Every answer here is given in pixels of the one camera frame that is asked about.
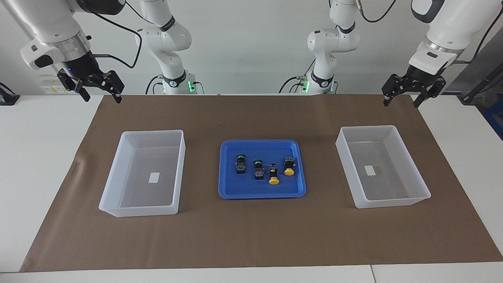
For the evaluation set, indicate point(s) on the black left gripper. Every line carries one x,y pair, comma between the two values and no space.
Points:
418,76

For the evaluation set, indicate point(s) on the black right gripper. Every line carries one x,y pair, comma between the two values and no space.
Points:
82,67

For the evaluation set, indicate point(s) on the yellow push button switch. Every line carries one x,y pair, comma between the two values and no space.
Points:
289,171
274,181

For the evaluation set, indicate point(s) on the green push button switch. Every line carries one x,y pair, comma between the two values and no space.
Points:
240,167
258,173

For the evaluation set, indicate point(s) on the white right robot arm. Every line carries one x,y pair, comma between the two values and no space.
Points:
51,23

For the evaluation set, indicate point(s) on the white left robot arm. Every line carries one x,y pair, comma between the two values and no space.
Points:
452,23

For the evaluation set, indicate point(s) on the black tripod stand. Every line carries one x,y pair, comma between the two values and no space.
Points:
471,94

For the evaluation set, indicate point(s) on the blue crate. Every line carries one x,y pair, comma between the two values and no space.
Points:
496,118

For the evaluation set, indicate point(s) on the small white label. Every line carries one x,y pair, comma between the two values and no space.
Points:
154,177
369,170

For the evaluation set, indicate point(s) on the translucent white plastic box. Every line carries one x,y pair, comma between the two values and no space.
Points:
393,188
137,196

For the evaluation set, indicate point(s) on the blue plastic tray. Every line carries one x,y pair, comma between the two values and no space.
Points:
235,184

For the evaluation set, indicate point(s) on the brown paper mat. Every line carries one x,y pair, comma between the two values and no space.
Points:
251,236

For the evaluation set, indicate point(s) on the white wall power strip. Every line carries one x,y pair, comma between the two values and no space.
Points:
49,88

